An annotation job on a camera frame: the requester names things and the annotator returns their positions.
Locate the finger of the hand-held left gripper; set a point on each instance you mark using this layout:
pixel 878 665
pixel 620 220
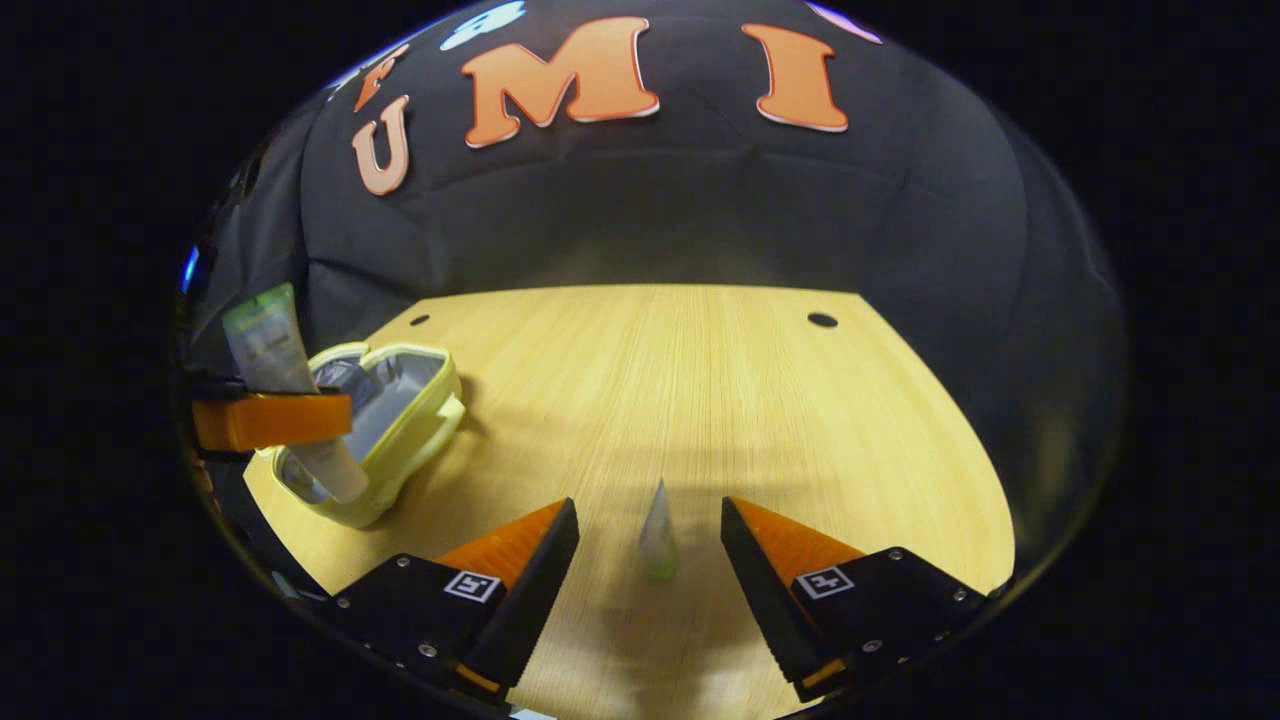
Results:
pixel 290 418

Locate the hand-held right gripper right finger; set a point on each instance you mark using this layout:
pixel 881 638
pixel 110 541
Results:
pixel 765 600

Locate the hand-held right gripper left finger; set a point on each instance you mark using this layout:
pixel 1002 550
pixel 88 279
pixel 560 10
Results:
pixel 530 600

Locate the large green white tube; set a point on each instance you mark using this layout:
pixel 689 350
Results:
pixel 265 340

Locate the pale yellow suitcase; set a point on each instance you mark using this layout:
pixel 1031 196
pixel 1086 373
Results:
pixel 410 400

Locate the small pale green tube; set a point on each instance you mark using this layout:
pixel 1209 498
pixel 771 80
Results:
pixel 658 535

